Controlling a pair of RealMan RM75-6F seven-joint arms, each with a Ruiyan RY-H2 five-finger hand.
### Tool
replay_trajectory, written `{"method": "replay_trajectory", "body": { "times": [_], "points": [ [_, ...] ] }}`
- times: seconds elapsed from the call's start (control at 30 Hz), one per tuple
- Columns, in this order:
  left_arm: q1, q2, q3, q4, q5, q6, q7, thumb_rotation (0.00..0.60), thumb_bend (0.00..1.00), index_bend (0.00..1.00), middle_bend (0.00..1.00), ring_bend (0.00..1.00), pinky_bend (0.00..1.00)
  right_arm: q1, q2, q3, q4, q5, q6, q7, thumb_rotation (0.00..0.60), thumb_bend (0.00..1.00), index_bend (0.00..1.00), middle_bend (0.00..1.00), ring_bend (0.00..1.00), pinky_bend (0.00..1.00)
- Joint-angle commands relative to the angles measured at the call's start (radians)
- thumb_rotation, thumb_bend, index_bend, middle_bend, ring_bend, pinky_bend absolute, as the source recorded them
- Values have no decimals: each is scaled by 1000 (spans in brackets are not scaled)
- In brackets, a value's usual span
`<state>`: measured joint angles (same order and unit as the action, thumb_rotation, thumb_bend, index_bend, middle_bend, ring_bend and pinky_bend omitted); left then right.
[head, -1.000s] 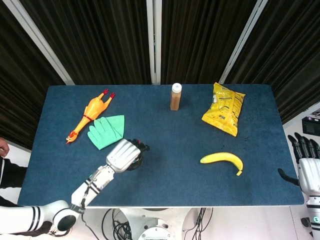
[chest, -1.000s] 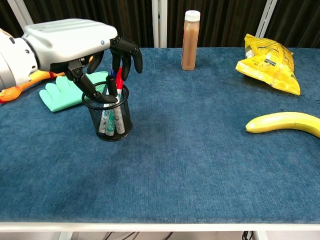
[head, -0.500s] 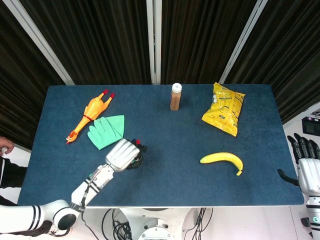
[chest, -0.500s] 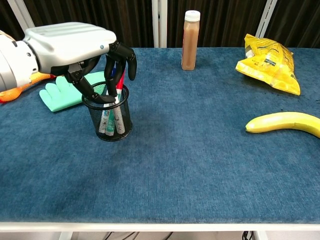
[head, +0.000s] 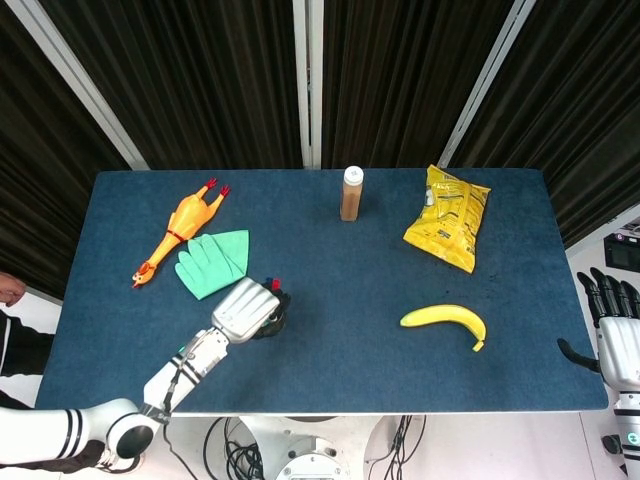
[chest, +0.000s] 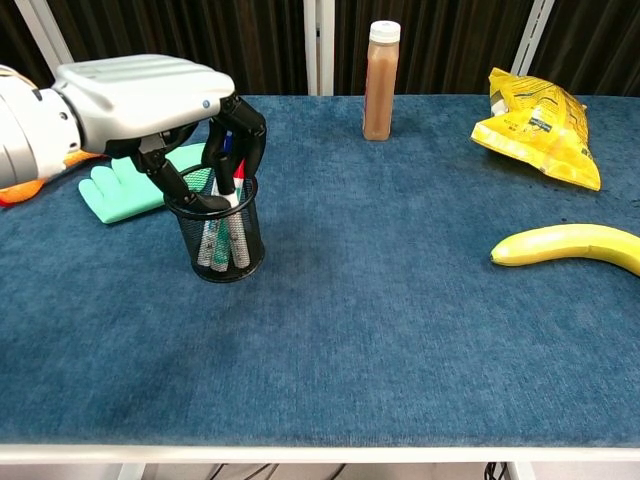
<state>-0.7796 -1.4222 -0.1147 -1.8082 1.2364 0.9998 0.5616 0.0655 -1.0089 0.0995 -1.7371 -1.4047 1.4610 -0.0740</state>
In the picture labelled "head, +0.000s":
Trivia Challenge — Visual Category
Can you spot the yellow rubber chicken toy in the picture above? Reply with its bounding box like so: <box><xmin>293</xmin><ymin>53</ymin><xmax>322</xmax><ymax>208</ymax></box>
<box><xmin>130</xmin><ymin>177</ymin><xmax>232</xmax><ymax>290</ymax></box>

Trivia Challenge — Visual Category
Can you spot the white frame post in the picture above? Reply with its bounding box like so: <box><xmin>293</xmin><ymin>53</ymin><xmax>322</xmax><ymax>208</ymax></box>
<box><xmin>5</xmin><ymin>0</ymin><xmax>150</xmax><ymax>172</ymax></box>
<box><xmin>438</xmin><ymin>0</ymin><xmax>532</xmax><ymax>170</ymax></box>
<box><xmin>291</xmin><ymin>0</ymin><xmax>326</xmax><ymax>169</ymax></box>

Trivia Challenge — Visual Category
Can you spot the black mesh pen holder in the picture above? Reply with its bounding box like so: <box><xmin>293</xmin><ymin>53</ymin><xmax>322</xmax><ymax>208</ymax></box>
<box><xmin>252</xmin><ymin>294</ymin><xmax>292</xmax><ymax>342</ymax></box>

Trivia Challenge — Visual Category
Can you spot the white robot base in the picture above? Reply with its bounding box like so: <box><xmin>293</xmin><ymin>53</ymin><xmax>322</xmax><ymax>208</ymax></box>
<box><xmin>238</xmin><ymin>414</ymin><xmax>401</xmax><ymax>480</ymax></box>

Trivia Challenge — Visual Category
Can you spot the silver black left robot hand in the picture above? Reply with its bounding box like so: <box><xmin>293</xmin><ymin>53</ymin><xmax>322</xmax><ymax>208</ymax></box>
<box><xmin>209</xmin><ymin>277</ymin><xmax>292</xmax><ymax>346</ymax></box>

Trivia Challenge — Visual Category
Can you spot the yellow banana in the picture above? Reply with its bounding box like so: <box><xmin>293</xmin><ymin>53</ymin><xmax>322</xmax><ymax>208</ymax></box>
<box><xmin>399</xmin><ymin>303</ymin><xmax>488</xmax><ymax>353</ymax></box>

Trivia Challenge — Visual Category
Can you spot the brown drink bottle white cap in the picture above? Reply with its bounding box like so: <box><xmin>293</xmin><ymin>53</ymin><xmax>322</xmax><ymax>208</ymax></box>
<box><xmin>339</xmin><ymin>165</ymin><xmax>365</xmax><ymax>222</ymax></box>

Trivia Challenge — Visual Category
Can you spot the black screen device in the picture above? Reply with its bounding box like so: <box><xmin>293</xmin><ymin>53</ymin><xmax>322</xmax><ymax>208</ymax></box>
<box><xmin>602</xmin><ymin>228</ymin><xmax>640</xmax><ymax>271</ymax></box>

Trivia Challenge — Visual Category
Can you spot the black cable bundle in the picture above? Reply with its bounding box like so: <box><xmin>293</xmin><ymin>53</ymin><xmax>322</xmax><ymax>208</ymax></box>
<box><xmin>205</xmin><ymin>416</ymin><xmax>274</xmax><ymax>480</ymax></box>
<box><xmin>363</xmin><ymin>414</ymin><xmax>427</xmax><ymax>467</ymax></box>

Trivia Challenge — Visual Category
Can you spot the bystander black sleeve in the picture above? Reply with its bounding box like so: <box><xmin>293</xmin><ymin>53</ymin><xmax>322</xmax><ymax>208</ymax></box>
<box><xmin>0</xmin><ymin>303</ymin><xmax>55</xmax><ymax>377</ymax></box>

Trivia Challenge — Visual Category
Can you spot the blue table cloth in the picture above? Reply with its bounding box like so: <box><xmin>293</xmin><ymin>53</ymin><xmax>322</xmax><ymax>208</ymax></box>
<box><xmin>34</xmin><ymin>168</ymin><xmax>610</xmax><ymax>416</ymax></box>

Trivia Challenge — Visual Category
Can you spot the yellow chips bag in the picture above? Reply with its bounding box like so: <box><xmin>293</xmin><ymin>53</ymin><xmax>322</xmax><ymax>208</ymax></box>
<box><xmin>403</xmin><ymin>164</ymin><xmax>492</xmax><ymax>275</ymax></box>

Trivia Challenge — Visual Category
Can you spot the dark pleated curtain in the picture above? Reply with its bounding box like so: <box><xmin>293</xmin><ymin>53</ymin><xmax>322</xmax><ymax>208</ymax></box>
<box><xmin>0</xmin><ymin>0</ymin><xmax>640</xmax><ymax>301</ymax></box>

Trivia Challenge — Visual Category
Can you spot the green rubber glove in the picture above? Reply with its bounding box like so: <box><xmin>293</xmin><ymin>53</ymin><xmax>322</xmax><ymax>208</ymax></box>
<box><xmin>173</xmin><ymin>229</ymin><xmax>251</xmax><ymax>302</ymax></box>

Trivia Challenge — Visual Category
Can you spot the bystander bare hand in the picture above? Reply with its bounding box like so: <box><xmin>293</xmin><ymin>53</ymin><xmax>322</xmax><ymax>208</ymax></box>
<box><xmin>0</xmin><ymin>272</ymin><xmax>27</xmax><ymax>307</ymax></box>

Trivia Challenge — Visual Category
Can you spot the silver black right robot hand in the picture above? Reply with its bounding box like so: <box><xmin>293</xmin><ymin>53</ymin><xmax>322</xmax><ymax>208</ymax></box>
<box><xmin>556</xmin><ymin>267</ymin><xmax>640</xmax><ymax>394</ymax></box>

